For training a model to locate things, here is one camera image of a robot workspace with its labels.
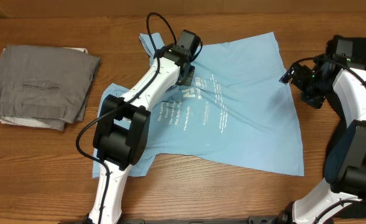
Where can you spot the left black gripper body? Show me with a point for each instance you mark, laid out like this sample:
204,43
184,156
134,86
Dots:
187,79

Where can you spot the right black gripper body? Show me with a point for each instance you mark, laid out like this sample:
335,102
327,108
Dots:
313,86

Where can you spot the light blue printed t-shirt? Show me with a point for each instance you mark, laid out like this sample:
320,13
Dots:
235,111

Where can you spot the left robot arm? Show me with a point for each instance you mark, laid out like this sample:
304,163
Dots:
123,124

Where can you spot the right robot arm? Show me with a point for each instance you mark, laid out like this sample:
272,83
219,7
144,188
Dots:
320,205

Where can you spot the black polo shirt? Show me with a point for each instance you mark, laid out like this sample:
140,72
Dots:
345,165

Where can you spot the folded grey trousers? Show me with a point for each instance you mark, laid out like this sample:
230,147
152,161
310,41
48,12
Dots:
45,87

